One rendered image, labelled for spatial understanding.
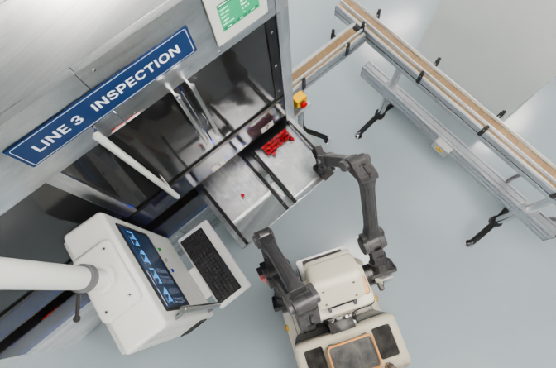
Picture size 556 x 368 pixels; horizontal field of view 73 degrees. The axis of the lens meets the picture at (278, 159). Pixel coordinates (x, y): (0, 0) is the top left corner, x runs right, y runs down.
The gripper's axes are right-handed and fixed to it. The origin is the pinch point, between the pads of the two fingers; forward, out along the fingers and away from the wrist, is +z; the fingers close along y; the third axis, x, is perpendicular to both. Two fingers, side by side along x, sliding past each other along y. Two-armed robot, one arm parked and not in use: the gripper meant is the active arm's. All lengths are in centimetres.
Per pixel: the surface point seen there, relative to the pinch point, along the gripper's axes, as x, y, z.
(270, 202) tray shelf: 31.8, 7.6, 2.0
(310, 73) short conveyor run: -37, 52, -3
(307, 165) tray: 2.4, 10.0, 1.8
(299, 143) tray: -2.9, 23.3, 1.7
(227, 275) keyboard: 74, -7, 8
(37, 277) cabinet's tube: 96, 4, -108
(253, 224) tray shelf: 46.4, 3.9, 2.1
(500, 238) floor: -88, -103, 91
